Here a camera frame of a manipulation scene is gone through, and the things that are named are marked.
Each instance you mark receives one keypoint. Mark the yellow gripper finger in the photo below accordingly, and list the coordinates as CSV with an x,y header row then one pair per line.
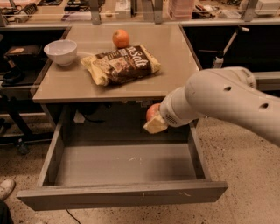
x,y
155,124

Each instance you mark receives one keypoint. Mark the red apple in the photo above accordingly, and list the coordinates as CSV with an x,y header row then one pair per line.
x,y
152,110

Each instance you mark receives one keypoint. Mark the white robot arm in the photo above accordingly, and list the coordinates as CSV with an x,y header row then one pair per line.
x,y
228,94

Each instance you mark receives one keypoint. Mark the grey counter cabinet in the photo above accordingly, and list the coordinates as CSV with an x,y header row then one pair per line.
x,y
73,83

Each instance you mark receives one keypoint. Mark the grey open top drawer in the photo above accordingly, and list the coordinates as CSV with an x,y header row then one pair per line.
x,y
118,164

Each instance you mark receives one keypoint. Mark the orange apple on counter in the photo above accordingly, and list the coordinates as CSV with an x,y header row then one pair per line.
x,y
121,38

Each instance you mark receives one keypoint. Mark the brown yellow chip bag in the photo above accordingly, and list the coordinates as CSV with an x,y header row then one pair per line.
x,y
121,66

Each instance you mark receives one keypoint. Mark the pink stacked plastic containers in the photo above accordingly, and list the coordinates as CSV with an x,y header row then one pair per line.
x,y
180,9

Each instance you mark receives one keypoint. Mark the white ceramic bowl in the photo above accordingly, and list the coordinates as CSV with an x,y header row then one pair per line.
x,y
61,52

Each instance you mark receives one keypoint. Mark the black chair base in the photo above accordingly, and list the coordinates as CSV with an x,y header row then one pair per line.
x,y
20,141

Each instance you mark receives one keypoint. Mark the white shoe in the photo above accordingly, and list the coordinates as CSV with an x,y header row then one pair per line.
x,y
6,188

